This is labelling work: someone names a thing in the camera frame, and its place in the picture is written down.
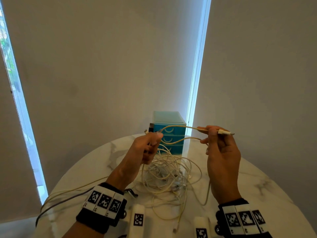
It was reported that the person's left hand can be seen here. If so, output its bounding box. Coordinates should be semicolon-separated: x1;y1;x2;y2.
106;132;164;191

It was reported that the person's right hand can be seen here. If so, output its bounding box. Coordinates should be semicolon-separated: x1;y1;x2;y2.
197;125;242;205

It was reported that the cream charging cable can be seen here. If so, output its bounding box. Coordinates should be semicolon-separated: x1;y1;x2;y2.
144;125;235;147

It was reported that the person's left forearm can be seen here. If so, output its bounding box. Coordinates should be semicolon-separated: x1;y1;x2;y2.
62;220;106;238

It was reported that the blue plastic drawer unit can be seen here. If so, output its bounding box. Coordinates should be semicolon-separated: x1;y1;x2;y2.
152;111;187;155

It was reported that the black left wristband with markers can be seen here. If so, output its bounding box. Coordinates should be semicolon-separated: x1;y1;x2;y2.
76;182;128;235

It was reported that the black wristband with markers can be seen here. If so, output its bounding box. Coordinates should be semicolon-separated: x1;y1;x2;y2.
76;182;128;235
215;198;273;238

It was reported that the wide white roller blind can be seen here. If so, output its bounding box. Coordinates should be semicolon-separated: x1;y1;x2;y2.
0;0;206;196

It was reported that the black right wristband with markers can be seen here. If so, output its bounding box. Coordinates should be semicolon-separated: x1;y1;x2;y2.
215;198;273;238

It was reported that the tangle of white cables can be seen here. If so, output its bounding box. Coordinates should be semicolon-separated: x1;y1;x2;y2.
141;144;211;234

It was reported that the black wrist strap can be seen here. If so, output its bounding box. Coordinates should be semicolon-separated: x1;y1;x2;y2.
123;188;139;198

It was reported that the white left wrist camera block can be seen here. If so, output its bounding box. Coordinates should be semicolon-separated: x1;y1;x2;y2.
127;204;146;238

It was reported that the white wrist camera block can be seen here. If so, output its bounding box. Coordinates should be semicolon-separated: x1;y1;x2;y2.
193;217;211;238
127;204;146;238

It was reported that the long cream cable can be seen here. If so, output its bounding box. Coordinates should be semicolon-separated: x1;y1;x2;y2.
40;176;110;211

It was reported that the white right wrist camera block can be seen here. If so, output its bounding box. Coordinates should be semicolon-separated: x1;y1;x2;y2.
193;217;211;238

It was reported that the long grey cable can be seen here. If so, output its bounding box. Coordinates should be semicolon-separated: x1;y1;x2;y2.
35;188;95;227

